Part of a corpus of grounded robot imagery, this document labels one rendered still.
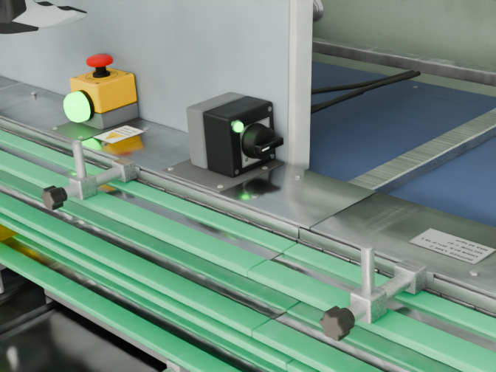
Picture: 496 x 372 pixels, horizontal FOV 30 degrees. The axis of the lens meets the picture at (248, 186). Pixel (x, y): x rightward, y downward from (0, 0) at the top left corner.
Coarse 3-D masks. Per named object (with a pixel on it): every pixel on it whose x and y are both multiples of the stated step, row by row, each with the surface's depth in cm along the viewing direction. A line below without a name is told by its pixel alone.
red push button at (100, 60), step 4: (92, 56) 135; (96, 56) 135; (100, 56) 135; (104, 56) 135; (108, 56) 135; (88, 60) 134; (92, 60) 134; (96, 60) 134; (100, 60) 134; (104, 60) 134; (108, 60) 134; (112, 60) 135; (88, 64) 134; (92, 64) 134; (96, 64) 134; (100, 64) 134; (104, 64) 134; (108, 64) 134; (96, 68) 135; (100, 68) 135; (104, 68) 135; (96, 72) 136; (100, 72) 135; (104, 72) 136
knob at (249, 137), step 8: (248, 128) 114; (256, 128) 114; (264, 128) 114; (248, 136) 114; (256, 136) 113; (264, 136) 114; (272, 136) 115; (248, 144) 113; (256, 144) 113; (264, 144) 113; (272, 144) 113; (280, 144) 114; (248, 152) 114; (256, 152) 113; (264, 152) 113
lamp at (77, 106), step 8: (72, 96) 133; (80, 96) 133; (88, 96) 134; (64, 104) 134; (72, 104) 133; (80, 104) 133; (88, 104) 133; (72, 112) 133; (80, 112) 133; (88, 112) 134; (72, 120) 135; (80, 120) 134
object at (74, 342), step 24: (24, 288) 158; (0, 312) 149; (24, 312) 149; (48, 312) 150; (72, 312) 150; (0, 336) 145; (24, 336) 144; (48, 336) 144; (72, 336) 143; (96, 336) 143; (0, 360) 139; (24, 360) 138; (48, 360) 138; (72, 360) 137; (96, 360) 137; (120, 360) 136; (144, 360) 136
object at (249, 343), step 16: (16, 224) 134; (32, 240) 131; (48, 240) 129; (64, 256) 125; (80, 256) 123; (96, 272) 121; (112, 272) 119; (128, 288) 116; (144, 288) 114; (160, 304) 112; (176, 304) 110; (192, 320) 108; (208, 320) 106; (224, 336) 104; (240, 336) 103; (256, 352) 100; (272, 352) 99; (288, 368) 97; (304, 368) 96
